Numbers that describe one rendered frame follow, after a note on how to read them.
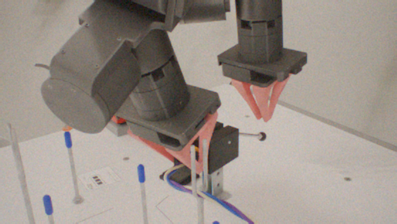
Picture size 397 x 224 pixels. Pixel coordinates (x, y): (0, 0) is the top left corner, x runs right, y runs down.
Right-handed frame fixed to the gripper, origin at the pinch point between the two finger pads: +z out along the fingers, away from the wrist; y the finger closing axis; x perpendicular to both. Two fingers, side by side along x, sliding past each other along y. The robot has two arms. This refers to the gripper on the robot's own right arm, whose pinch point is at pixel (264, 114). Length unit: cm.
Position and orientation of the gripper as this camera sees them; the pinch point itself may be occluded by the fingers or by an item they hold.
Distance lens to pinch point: 60.7
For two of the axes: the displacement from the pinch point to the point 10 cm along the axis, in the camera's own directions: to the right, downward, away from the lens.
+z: 1.2, 8.5, 5.2
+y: 7.4, 2.7, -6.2
